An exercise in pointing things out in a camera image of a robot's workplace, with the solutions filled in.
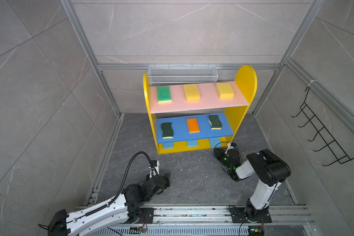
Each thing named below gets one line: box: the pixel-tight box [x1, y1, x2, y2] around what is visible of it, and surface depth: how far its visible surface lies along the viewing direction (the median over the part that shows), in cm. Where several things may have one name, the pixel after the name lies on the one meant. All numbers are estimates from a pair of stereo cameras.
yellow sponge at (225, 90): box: [216, 82, 235, 99], surface depth 74 cm
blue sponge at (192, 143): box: [187, 139, 199, 148], surface depth 101 cm
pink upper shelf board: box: [149, 81, 250, 115], surface depth 73 cm
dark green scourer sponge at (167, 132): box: [160, 121, 174, 139], surface depth 92 cm
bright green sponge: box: [156, 85, 173, 104], surface depth 72 cm
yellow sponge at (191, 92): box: [183, 83, 201, 102], surface depth 73 cm
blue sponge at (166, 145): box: [162, 142, 175, 150], surface depth 100 cm
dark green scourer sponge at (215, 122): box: [208, 115, 223, 130], surface depth 97 cm
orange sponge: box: [186, 117, 200, 134], surface depth 94 cm
